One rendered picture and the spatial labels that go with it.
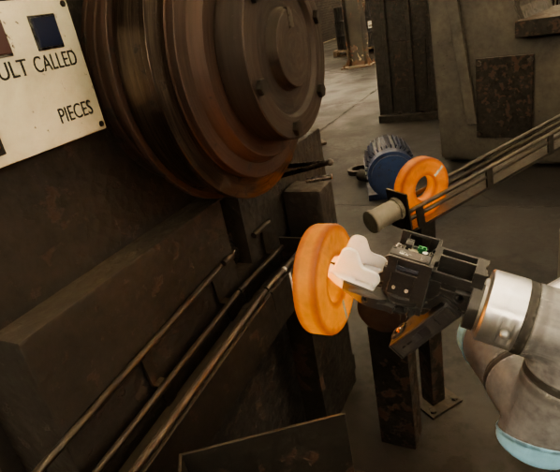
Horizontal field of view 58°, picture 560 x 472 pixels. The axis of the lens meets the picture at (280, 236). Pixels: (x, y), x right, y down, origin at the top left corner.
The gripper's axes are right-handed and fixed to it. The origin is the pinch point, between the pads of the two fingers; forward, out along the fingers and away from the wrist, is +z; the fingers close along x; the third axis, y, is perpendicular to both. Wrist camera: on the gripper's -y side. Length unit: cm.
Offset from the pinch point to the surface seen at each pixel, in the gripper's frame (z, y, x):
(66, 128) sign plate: 36.9, 14.0, 7.5
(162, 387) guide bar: 19.4, -22.3, 12.8
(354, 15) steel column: 273, -94, -869
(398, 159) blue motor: 31, -72, -219
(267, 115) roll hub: 14.8, 15.7, -9.5
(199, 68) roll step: 22.6, 22.2, -3.8
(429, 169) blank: -3, -10, -67
